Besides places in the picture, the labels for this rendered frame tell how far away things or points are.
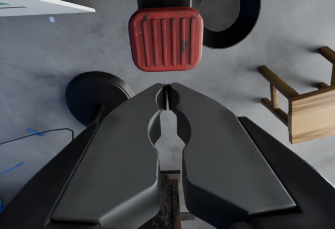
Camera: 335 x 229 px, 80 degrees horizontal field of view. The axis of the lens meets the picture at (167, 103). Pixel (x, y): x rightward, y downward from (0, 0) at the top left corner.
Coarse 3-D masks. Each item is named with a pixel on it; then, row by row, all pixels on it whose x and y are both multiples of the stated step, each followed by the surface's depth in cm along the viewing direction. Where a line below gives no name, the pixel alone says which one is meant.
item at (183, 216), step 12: (168, 180) 144; (168, 192) 137; (168, 204) 130; (156, 216) 124; (168, 216) 124; (180, 216) 148; (192, 216) 149; (144, 228) 118; (156, 228) 118; (168, 228) 118; (180, 228) 117
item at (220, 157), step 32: (192, 96) 10; (192, 128) 8; (224, 128) 8; (192, 160) 6; (224, 160) 6; (256, 160) 6; (192, 192) 6; (224, 192) 5; (256, 192) 5; (224, 224) 6
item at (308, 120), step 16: (320, 48) 98; (272, 80) 92; (272, 96) 98; (288, 96) 83; (304, 96) 75; (320, 96) 74; (272, 112) 104; (288, 112) 81; (304, 112) 78; (320, 112) 78; (288, 128) 85; (304, 128) 82; (320, 128) 83
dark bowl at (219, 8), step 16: (192, 0) 81; (208, 0) 85; (224, 0) 86; (240, 0) 85; (256, 0) 81; (208, 16) 89; (224, 16) 89; (240, 16) 88; (256, 16) 84; (208, 32) 91; (224, 32) 92; (240, 32) 89; (224, 48) 90
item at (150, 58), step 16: (144, 16) 18; (160, 16) 18; (176, 16) 18; (192, 16) 18; (144, 32) 18; (160, 32) 19; (176, 32) 19; (192, 32) 18; (144, 48) 19; (160, 48) 19; (176, 48) 19; (192, 48) 19; (144, 64) 20; (160, 64) 20; (176, 64) 20; (192, 64) 20
